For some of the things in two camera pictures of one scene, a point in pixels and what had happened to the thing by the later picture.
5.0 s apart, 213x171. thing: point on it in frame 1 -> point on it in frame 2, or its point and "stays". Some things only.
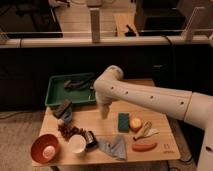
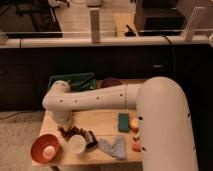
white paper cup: (77, 143) stays
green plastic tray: (78, 88) stays
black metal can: (91, 141) stays
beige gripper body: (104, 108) -> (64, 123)
